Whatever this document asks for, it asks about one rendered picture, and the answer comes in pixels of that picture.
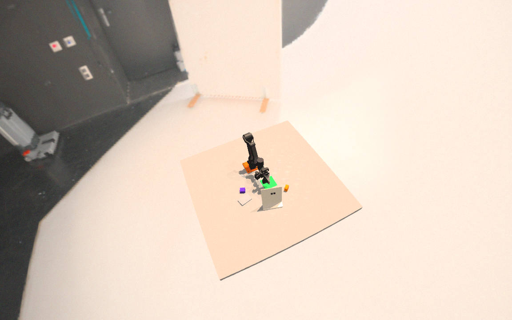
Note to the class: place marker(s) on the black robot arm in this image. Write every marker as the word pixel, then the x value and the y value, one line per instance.
pixel 253 160

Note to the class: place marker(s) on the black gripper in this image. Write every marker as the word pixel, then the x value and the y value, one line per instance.
pixel 265 175

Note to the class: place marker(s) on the white flat rectangular block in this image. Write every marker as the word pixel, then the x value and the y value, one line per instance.
pixel 244 199

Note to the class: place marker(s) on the beige panel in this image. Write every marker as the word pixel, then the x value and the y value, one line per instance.
pixel 271 198

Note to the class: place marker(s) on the green square marked area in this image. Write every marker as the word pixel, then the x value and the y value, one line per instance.
pixel 272 183

